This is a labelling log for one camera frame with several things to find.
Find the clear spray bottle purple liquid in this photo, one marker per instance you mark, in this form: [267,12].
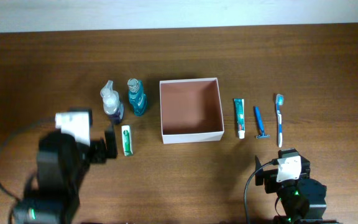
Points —
[112,104]

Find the white open cardboard box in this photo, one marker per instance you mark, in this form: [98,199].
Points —
[190,111]

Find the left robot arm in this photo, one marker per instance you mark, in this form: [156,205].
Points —
[51,195]

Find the blue white toothbrush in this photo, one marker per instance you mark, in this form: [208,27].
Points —
[279,102]

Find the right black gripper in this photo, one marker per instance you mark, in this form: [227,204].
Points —
[269,182]

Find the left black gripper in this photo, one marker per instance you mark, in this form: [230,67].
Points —
[97,150]

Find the teal white toothpaste tube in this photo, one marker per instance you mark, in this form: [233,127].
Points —
[239,108]

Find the green white small box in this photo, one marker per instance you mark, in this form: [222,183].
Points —
[127,140]

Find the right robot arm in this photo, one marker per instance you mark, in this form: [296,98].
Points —
[302,198]

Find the teal mouthwash bottle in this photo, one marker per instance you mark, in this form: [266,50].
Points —
[137,96]

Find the blue disposable razor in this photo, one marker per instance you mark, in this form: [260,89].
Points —
[262,134]

